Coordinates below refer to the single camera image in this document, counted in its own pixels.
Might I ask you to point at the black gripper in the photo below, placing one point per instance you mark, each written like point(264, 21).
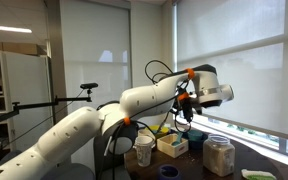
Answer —
point(188, 106)

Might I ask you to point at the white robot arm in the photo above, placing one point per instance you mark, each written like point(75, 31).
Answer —
point(193, 88)

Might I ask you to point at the teal measuring cup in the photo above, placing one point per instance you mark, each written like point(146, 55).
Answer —
point(194, 135)

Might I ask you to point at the patterned paper cup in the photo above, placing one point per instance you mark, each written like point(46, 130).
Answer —
point(143, 146)

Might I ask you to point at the clear jar of rice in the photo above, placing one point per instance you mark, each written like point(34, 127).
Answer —
point(219, 155)

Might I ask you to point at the teal scoop in box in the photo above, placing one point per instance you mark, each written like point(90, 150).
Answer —
point(178, 139)

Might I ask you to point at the dark blue bowl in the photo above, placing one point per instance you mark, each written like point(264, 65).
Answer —
point(196, 145)

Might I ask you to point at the yellow bowl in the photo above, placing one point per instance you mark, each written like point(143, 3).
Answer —
point(159, 131)

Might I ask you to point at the wooden box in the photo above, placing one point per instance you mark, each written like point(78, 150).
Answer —
point(166, 145)

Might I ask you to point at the round wooden table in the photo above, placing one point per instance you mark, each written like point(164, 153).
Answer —
point(190, 165)

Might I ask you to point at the white roller blind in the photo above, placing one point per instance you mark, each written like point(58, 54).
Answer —
point(247, 42)

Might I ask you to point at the green white scrub brush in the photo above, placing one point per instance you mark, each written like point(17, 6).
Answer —
point(257, 175)

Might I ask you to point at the white whiteboard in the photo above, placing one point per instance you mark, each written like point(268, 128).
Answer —
point(26, 79)

